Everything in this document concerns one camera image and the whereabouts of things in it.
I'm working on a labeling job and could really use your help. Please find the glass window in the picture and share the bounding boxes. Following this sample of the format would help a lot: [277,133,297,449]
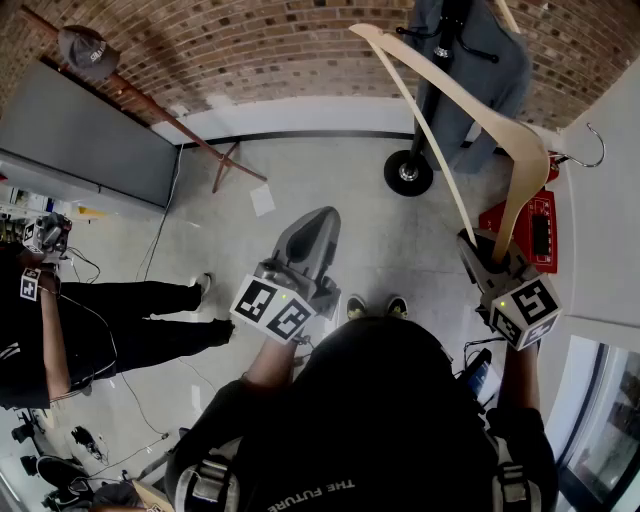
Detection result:
[558,339,640,512]

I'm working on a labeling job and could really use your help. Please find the grey cap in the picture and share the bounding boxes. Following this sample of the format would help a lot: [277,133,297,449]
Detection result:
[57,24,121,81]

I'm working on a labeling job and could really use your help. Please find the brown wooden coat stand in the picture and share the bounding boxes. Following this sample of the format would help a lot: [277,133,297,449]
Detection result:
[19,4,269,194]

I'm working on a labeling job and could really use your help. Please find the grey board panel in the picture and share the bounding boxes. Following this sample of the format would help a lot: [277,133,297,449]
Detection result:
[0,59,182,210]

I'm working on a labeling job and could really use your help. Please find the beige wooden bar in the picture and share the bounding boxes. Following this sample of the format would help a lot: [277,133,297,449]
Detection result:
[494,0,521,34]

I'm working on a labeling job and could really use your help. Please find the black office chair base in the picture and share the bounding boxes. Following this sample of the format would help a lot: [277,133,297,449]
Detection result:
[9,409,94,512]

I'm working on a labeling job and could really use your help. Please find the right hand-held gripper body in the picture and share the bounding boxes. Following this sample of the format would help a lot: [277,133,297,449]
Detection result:
[474,263,564,351]

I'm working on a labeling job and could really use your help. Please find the beige wooden hanger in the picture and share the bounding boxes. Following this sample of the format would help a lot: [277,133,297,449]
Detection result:
[348,22,606,264]

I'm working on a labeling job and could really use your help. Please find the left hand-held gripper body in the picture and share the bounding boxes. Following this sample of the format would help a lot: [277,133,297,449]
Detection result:
[229,257,342,345]

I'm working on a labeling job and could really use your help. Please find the cardboard box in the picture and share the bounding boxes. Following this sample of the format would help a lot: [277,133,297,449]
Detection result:
[131,478,175,512]

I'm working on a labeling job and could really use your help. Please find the white paper sheet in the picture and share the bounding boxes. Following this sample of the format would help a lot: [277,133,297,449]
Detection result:
[249,185,277,218]

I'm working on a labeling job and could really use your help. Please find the red floor box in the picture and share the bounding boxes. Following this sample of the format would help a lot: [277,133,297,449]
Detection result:
[478,149,560,275]

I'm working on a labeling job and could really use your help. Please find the cluttered shelf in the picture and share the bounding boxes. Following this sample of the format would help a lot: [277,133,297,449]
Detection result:
[0,183,57,222]

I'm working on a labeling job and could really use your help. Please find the person's left forearm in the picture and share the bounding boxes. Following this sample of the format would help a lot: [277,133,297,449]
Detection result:
[243,335,304,390]

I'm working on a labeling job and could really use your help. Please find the person's right forearm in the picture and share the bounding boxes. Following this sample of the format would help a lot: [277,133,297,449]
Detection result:
[498,342,542,412]

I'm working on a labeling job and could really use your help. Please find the black floor cable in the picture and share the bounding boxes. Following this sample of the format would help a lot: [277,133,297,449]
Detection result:
[118,372,171,442]

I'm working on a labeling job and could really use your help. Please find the black handheld device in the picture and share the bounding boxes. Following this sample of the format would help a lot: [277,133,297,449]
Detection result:
[465,348,494,397]

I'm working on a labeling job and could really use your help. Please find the grey hanging garment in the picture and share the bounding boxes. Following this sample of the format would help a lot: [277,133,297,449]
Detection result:
[414,0,534,175]

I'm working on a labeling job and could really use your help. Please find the grey backpack strap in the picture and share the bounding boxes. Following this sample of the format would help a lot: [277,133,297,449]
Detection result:
[177,458,237,512]
[490,433,532,512]

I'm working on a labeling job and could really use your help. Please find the black coat rack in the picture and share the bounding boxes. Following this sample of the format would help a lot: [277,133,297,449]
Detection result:
[383,0,501,197]

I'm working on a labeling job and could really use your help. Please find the white floor cable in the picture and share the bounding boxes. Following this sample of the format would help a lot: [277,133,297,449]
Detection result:
[134,143,184,281]

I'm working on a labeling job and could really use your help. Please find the person's black shirt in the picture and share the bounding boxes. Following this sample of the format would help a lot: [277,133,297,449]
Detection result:
[164,317,559,512]

